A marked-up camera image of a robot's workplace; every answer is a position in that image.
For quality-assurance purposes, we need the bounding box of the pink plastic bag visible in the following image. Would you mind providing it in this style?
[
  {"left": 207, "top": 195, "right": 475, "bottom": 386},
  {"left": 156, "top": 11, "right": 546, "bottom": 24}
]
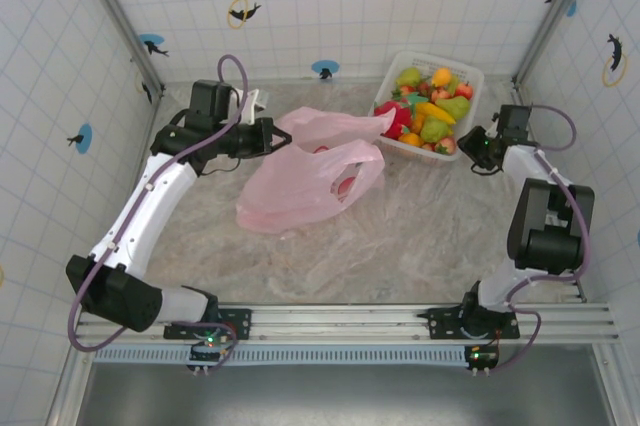
[{"left": 235, "top": 106, "right": 399, "bottom": 235}]

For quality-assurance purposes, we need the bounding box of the white plastic basket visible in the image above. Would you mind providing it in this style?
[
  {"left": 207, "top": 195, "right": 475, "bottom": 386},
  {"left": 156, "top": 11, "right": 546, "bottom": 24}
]
[{"left": 368, "top": 50, "right": 485, "bottom": 162}]

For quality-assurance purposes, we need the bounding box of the red fake fruit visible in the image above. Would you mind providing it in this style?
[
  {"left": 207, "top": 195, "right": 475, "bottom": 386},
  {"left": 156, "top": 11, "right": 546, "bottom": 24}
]
[{"left": 373, "top": 100, "right": 413, "bottom": 140}]

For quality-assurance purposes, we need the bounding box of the large green fake pear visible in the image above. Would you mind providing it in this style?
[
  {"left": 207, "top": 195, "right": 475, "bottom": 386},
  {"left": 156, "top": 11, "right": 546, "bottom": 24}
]
[{"left": 435, "top": 95, "right": 472, "bottom": 122}]

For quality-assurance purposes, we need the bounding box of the yellow fake banana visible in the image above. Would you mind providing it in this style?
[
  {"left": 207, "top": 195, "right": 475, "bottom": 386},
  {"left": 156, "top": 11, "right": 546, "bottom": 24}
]
[{"left": 414, "top": 102, "right": 458, "bottom": 126}]

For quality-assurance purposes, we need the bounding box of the small green fake pear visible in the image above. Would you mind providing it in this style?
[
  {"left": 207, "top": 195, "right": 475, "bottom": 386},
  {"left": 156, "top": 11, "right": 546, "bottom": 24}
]
[{"left": 396, "top": 67, "right": 423, "bottom": 89}]

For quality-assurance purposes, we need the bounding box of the marbled plastic table cover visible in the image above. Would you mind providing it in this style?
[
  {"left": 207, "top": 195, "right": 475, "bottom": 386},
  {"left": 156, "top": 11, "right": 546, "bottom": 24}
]
[{"left": 104, "top": 79, "right": 586, "bottom": 306}]

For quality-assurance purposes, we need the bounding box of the grey metal panel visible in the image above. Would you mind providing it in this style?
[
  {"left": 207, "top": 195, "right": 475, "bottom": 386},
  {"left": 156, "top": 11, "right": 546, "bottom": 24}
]
[{"left": 74, "top": 363, "right": 614, "bottom": 426}]

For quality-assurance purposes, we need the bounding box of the aluminium frame cross bar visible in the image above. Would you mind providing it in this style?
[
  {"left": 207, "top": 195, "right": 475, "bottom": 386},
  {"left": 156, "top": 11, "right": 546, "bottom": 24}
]
[{"left": 162, "top": 74, "right": 519, "bottom": 85}]

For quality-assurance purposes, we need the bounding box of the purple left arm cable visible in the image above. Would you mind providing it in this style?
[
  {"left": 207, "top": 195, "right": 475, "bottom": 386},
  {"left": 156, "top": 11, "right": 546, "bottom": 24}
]
[{"left": 67, "top": 54, "right": 251, "bottom": 373}]

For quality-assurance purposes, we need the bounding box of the aluminium frame post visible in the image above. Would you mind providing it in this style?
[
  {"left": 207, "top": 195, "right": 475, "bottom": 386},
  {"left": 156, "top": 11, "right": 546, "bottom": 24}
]
[
  {"left": 69, "top": 0, "right": 166, "bottom": 97},
  {"left": 512, "top": 0, "right": 604, "bottom": 87}
]

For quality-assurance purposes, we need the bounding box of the long aluminium base rail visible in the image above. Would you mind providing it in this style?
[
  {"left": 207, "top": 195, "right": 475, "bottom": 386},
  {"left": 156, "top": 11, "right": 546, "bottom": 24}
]
[{"left": 73, "top": 302, "right": 620, "bottom": 343}]

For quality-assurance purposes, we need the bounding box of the grey slotted cable duct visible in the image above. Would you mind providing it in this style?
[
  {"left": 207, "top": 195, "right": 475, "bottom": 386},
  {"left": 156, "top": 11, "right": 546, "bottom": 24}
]
[{"left": 92, "top": 344, "right": 474, "bottom": 366}]

